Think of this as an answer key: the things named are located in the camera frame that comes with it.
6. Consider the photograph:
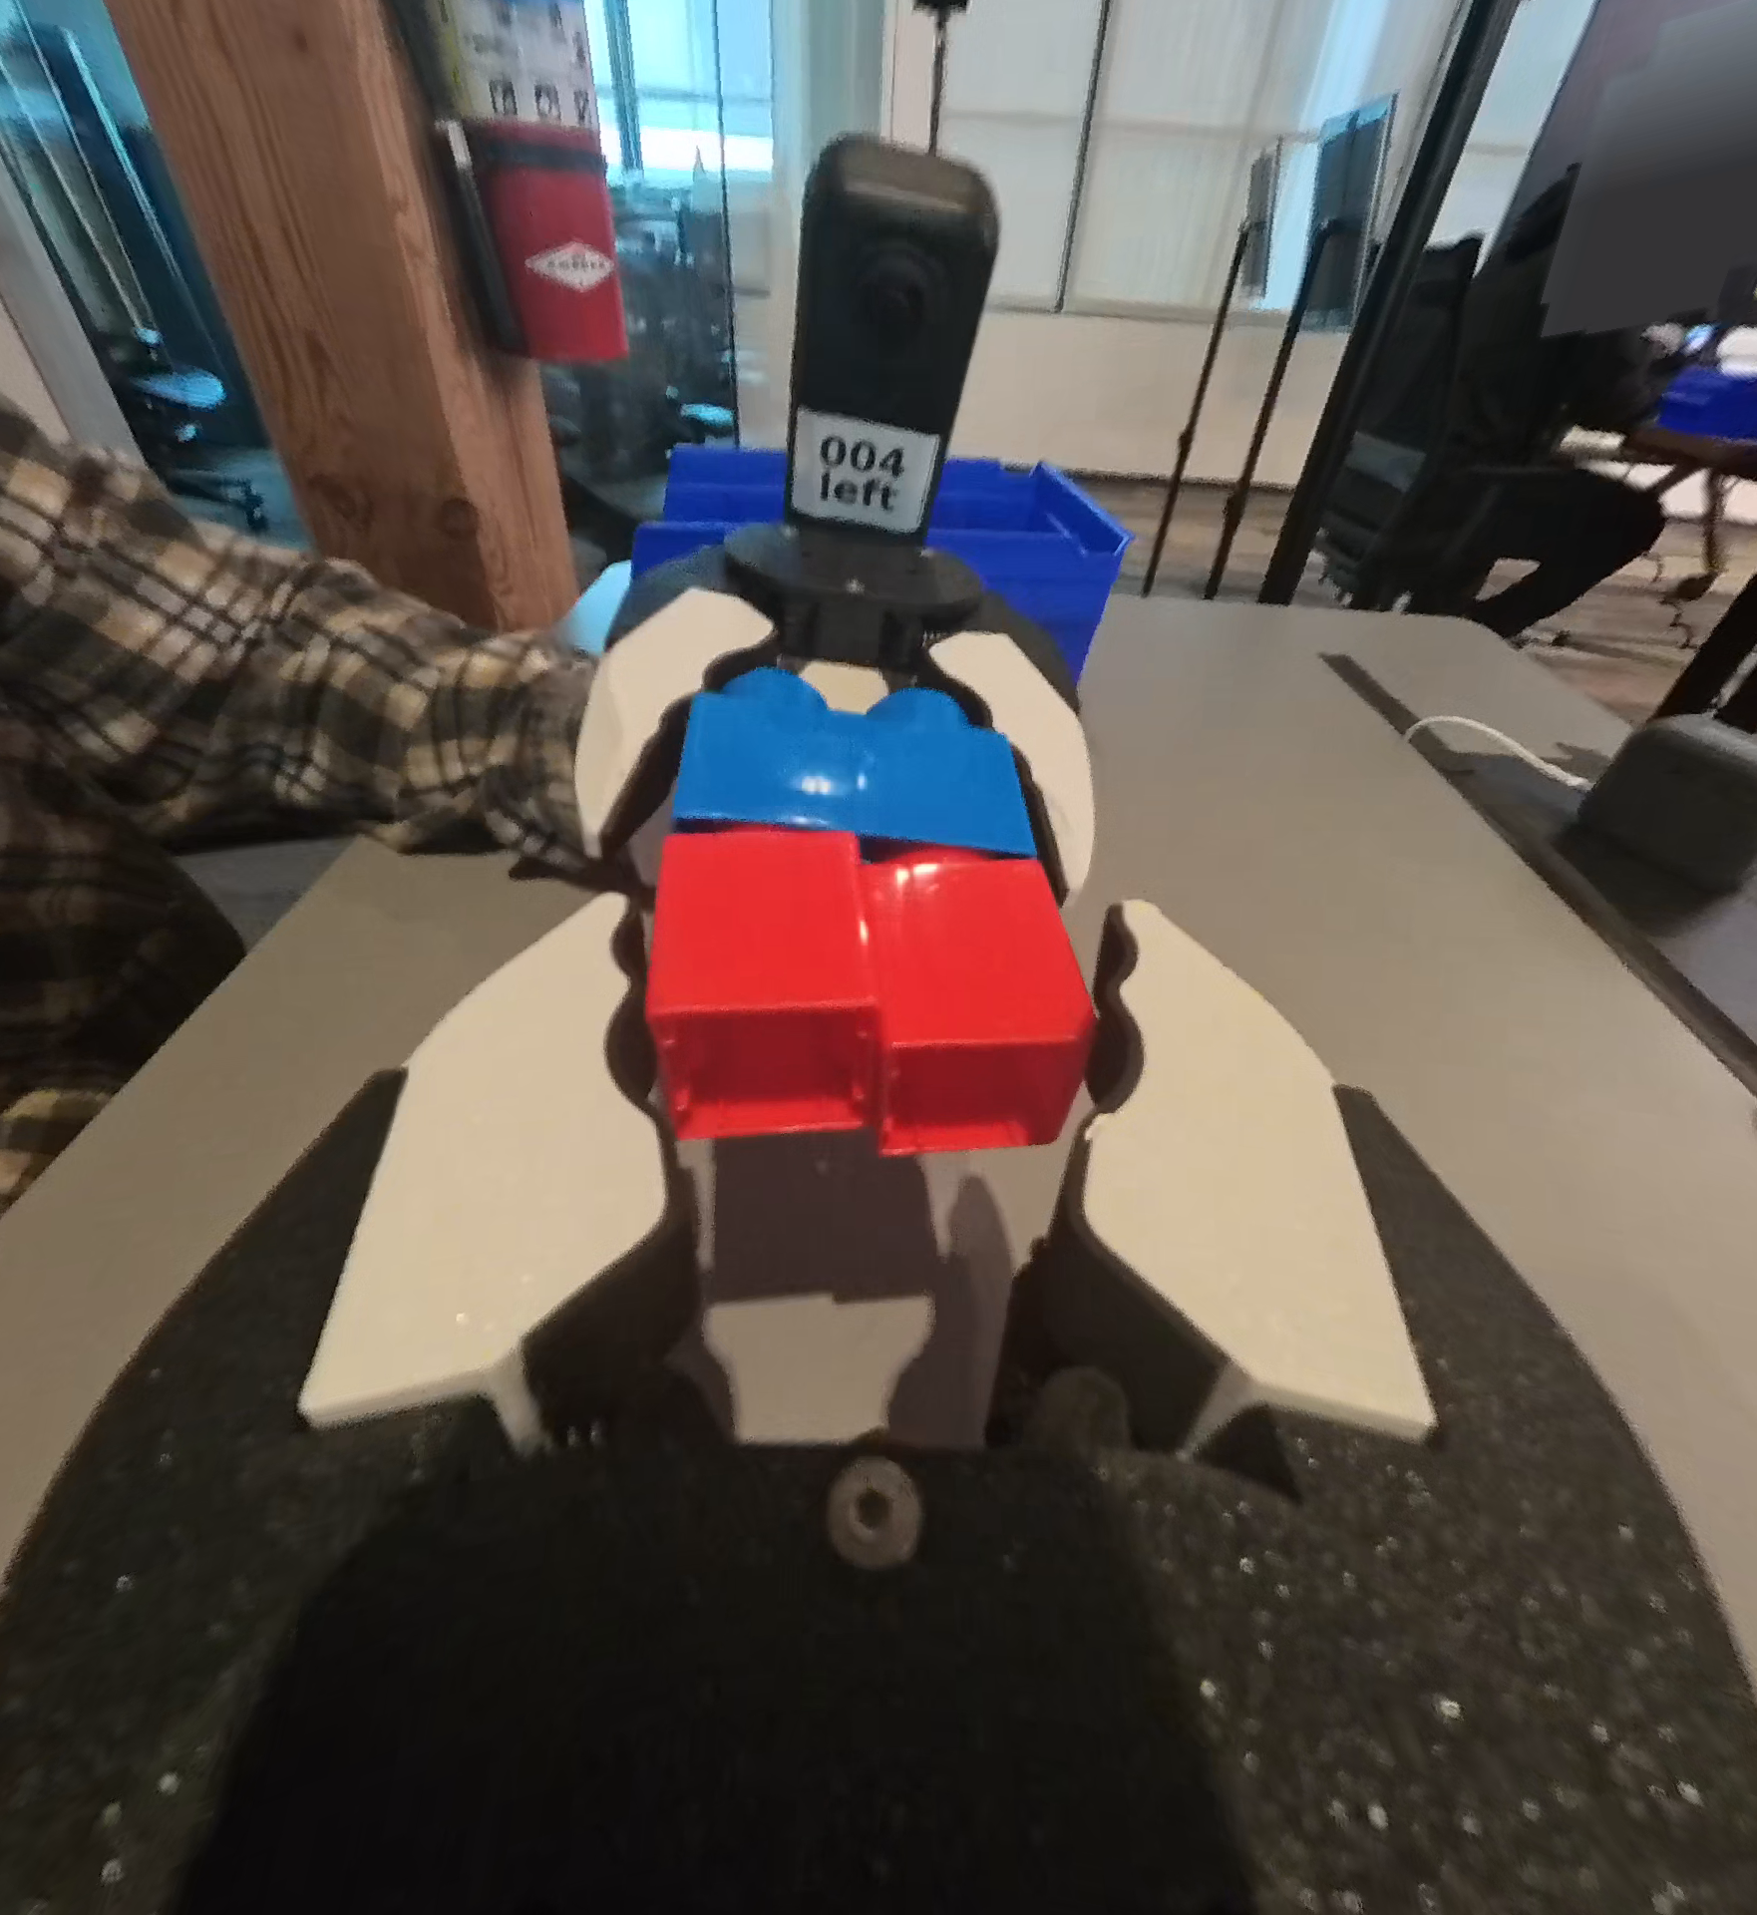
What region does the white cable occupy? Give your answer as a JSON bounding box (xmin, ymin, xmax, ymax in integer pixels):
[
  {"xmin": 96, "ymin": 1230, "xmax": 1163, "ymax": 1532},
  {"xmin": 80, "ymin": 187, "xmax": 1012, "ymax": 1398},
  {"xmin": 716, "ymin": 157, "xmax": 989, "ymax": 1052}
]
[{"xmin": 1405, "ymin": 717, "xmax": 1596, "ymax": 792}]

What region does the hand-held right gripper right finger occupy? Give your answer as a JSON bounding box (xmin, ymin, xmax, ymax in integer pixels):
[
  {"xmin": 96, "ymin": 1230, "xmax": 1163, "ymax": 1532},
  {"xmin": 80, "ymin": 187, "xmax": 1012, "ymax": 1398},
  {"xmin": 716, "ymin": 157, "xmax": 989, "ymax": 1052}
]
[{"xmin": 1036, "ymin": 901, "xmax": 1437, "ymax": 1461}]

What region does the wooden pillar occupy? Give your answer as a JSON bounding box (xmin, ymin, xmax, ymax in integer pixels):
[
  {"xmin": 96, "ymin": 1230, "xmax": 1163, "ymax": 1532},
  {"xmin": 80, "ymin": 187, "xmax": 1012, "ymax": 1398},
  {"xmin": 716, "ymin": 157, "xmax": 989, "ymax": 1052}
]
[{"xmin": 108, "ymin": 0, "xmax": 582, "ymax": 631}]

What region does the blue divided plastic bin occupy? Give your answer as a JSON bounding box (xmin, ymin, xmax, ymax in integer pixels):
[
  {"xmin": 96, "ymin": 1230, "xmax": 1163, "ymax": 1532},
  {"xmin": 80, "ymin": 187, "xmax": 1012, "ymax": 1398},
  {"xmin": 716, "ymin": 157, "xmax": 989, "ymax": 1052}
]
[{"xmin": 631, "ymin": 448, "xmax": 1134, "ymax": 676}]

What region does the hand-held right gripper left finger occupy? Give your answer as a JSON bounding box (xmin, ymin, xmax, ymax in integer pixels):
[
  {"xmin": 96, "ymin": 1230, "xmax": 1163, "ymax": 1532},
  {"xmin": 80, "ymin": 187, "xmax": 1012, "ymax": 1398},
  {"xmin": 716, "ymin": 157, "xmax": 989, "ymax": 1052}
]
[{"xmin": 298, "ymin": 895, "xmax": 696, "ymax": 1453}]

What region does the dark grey power adapter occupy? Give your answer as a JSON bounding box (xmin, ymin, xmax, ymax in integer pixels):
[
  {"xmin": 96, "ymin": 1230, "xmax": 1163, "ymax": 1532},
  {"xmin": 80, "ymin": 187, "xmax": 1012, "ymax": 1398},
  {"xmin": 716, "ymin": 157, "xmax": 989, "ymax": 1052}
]
[{"xmin": 1575, "ymin": 717, "xmax": 1757, "ymax": 907}]

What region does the red fire extinguisher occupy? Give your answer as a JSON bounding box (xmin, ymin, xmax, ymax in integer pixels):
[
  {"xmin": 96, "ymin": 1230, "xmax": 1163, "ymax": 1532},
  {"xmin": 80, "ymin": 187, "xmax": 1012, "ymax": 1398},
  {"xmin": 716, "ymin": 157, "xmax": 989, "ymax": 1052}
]
[{"xmin": 436, "ymin": 119, "xmax": 629, "ymax": 365}]

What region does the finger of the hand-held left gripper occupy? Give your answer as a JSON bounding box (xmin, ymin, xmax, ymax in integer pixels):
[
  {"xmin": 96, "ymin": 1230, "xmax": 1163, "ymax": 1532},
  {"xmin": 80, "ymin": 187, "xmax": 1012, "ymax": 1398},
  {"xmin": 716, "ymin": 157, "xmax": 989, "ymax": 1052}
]
[
  {"xmin": 575, "ymin": 587, "xmax": 779, "ymax": 900},
  {"xmin": 940, "ymin": 636, "xmax": 1099, "ymax": 912}
]

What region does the red mega block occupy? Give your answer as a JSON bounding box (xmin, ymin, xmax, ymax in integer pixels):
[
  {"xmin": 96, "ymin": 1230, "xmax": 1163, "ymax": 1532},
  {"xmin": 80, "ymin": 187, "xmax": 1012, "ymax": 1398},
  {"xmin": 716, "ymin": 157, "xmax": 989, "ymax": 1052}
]
[{"xmin": 645, "ymin": 832, "xmax": 1099, "ymax": 1157}]

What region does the person's plaid shirt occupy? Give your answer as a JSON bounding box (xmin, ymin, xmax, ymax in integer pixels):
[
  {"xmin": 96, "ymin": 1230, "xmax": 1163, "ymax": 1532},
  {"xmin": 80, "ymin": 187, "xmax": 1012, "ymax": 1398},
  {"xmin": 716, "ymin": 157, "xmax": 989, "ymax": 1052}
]
[{"xmin": 0, "ymin": 345, "xmax": 251, "ymax": 1290}]

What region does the blue mega block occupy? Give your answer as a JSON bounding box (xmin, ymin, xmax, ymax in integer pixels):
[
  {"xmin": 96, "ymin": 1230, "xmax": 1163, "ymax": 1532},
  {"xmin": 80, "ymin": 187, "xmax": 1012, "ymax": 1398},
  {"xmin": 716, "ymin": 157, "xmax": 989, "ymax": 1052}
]
[{"xmin": 670, "ymin": 669, "xmax": 1042, "ymax": 862}]

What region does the black metal post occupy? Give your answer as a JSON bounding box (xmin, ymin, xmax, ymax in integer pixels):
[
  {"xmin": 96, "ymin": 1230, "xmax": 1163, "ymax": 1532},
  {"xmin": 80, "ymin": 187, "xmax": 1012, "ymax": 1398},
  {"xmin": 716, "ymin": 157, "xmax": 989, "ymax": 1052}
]
[{"xmin": 1256, "ymin": 0, "xmax": 1526, "ymax": 603}]

